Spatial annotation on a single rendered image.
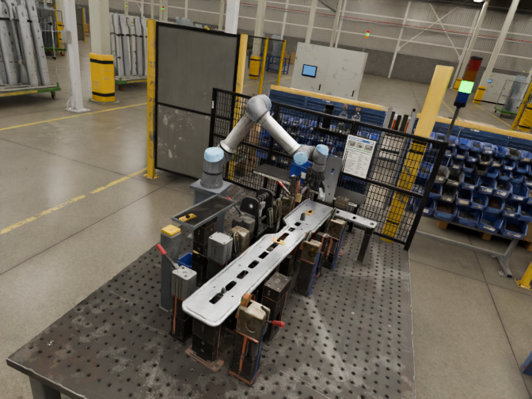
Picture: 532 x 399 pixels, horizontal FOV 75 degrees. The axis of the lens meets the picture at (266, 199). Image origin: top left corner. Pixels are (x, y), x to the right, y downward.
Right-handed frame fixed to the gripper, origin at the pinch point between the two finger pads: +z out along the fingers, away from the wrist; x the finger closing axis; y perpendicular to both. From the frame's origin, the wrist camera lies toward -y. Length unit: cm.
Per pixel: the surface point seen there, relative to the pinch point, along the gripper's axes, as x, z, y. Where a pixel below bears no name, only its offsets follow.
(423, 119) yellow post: 46, -55, -58
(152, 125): -275, 37, -135
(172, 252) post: -30, 5, 98
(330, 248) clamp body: 20.9, 27.4, 6.4
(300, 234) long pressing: 6.9, 10.9, 31.3
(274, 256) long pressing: 5, 11, 61
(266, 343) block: 19, 39, 87
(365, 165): 18, -14, -55
